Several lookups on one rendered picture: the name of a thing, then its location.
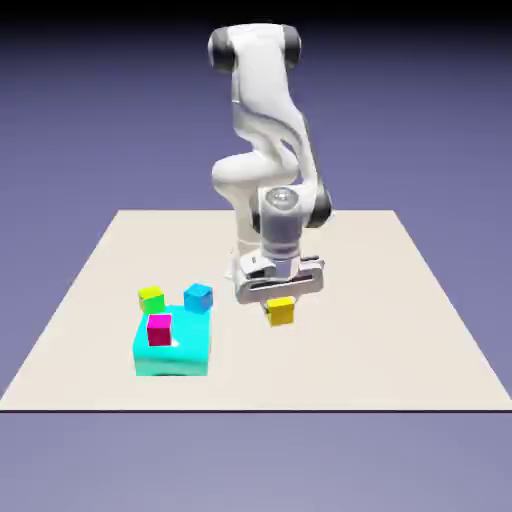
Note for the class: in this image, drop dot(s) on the small yellow cube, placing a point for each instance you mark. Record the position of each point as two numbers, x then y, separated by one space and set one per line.
280 312

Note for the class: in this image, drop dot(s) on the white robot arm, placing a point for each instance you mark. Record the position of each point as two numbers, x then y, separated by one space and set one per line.
264 100

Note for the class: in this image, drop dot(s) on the small magenta cube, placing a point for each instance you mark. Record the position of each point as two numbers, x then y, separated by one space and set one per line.
159 330

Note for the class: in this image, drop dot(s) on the small blue cube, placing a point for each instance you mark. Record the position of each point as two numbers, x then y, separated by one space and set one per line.
198 298

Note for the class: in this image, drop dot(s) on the small lime green cube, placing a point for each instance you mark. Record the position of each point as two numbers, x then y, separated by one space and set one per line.
152 300

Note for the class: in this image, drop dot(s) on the large cyan box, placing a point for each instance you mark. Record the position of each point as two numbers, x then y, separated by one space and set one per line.
176 352

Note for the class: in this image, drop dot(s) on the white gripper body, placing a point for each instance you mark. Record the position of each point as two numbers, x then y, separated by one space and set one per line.
280 286

